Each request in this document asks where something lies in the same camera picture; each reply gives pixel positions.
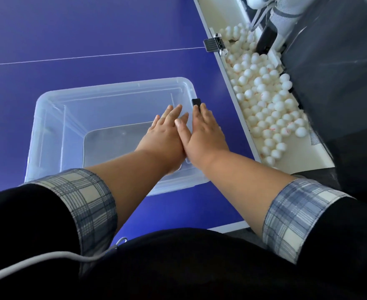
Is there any dark mesh net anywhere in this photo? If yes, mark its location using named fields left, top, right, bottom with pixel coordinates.
left=281, top=0, right=367, bottom=213

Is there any clear plastic storage bin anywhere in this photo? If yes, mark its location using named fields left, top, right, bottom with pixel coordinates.
left=24, top=77, right=210, bottom=197

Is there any black and silver clamp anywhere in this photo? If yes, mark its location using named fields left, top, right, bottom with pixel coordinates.
left=203, top=34, right=228, bottom=57

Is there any white cable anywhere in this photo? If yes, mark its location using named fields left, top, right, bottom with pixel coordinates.
left=0, top=237, right=129, bottom=287

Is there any person's right forearm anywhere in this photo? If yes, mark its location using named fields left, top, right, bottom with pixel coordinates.
left=202, top=150, right=297, bottom=238

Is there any white ball machine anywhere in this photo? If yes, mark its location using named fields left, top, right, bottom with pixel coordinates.
left=245, top=0, right=318, bottom=69

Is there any person's right hand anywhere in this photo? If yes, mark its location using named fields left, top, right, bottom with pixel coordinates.
left=174, top=103, right=230, bottom=171

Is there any white ball tray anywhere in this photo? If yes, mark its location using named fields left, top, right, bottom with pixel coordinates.
left=192, top=0, right=336, bottom=175

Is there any pile of white ping-pong balls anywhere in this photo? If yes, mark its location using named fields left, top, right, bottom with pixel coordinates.
left=218, top=23, right=309, bottom=168

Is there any black top with plaid cuffs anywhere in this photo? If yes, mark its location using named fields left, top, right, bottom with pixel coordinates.
left=0, top=168, right=367, bottom=300

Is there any person's left forearm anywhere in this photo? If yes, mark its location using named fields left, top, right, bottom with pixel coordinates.
left=86, top=147, right=185, bottom=235

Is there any person's left hand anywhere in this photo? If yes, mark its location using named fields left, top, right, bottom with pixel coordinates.
left=136, top=104, right=190, bottom=174

